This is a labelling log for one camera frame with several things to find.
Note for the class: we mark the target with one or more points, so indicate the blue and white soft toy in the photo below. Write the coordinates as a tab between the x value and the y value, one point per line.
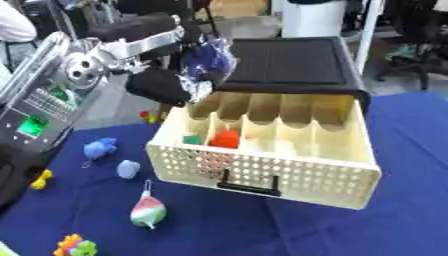
209	60

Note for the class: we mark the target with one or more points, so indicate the white post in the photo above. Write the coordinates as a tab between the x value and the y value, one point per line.
369	33

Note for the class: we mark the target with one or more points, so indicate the watermelon slice soft toy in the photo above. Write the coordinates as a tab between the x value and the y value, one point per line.
147	210

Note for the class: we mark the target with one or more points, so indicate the black office chair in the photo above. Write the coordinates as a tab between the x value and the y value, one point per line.
417	36

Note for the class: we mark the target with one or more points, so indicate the orange and green spiky toy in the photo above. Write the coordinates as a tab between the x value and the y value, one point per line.
76	246

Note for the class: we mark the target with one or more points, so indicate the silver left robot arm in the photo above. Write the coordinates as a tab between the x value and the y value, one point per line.
41	100

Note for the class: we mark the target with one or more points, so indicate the black cabinet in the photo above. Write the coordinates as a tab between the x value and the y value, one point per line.
291	63

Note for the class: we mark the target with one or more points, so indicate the person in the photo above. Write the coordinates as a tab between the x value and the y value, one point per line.
14	30

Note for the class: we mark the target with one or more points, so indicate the pale compartment drawer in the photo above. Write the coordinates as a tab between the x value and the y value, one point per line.
274	146

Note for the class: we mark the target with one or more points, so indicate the green block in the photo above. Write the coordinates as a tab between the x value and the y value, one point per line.
191	139

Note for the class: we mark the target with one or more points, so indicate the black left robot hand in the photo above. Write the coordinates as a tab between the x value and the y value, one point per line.
153	87

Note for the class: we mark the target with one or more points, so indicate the red and yellow toy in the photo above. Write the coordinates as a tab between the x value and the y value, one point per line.
147	116

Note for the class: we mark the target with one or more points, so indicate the white cylindrical bin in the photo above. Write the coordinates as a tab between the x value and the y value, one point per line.
313	16

